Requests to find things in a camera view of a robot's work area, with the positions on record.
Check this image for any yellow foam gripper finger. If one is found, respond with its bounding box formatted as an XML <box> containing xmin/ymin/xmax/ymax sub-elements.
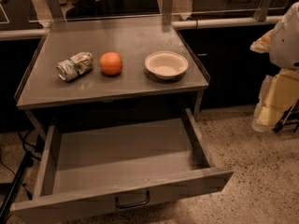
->
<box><xmin>251</xmin><ymin>69</ymin><xmax>299</xmax><ymax>133</ymax></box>

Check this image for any orange fruit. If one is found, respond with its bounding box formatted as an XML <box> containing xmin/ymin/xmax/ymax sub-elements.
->
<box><xmin>99</xmin><ymin>52</ymin><xmax>122</xmax><ymax>76</ymax></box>

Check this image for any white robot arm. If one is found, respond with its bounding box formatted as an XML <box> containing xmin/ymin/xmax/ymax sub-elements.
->
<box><xmin>250</xmin><ymin>2</ymin><xmax>299</xmax><ymax>133</ymax></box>

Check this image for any grey open top drawer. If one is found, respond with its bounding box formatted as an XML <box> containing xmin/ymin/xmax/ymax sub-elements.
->
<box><xmin>11</xmin><ymin>110</ymin><xmax>233</xmax><ymax>224</ymax></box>

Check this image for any white paper bowl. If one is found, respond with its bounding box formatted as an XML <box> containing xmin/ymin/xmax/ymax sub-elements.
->
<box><xmin>145</xmin><ymin>51</ymin><xmax>189</xmax><ymax>80</ymax></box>

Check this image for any grey metal cabinet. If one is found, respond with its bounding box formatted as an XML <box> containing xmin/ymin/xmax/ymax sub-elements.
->
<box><xmin>14</xmin><ymin>14</ymin><xmax>211</xmax><ymax>142</ymax></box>

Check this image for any crushed soda can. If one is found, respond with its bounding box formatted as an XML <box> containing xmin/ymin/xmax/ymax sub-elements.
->
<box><xmin>56</xmin><ymin>52</ymin><xmax>93</xmax><ymax>82</ymax></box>

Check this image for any seated person in dark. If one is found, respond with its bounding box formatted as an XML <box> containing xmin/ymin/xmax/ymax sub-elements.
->
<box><xmin>65</xmin><ymin>0</ymin><xmax>159</xmax><ymax>20</ymax></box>

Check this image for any black tripod leg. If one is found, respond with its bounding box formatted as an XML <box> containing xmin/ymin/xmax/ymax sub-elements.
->
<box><xmin>0</xmin><ymin>151</ymin><xmax>33</xmax><ymax>224</ymax></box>

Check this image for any wheeled cart frame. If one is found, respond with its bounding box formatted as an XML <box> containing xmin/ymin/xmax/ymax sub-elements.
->
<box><xmin>274</xmin><ymin>100</ymin><xmax>299</xmax><ymax>132</ymax></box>

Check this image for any white counter rail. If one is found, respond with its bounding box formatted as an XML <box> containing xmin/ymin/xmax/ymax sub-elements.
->
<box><xmin>172</xmin><ymin>16</ymin><xmax>282</xmax><ymax>30</ymax></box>

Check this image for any black drawer handle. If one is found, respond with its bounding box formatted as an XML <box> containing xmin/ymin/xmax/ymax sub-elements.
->
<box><xmin>115</xmin><ymin>190</ymin><xmax>150</xmax><ymax>209</ymax></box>

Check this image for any black floor cable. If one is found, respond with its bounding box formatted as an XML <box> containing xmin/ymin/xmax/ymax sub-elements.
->
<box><xmin>17</xmin><ymin>129</ymin><xmax>43</xmax><ymax>161</ymax></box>

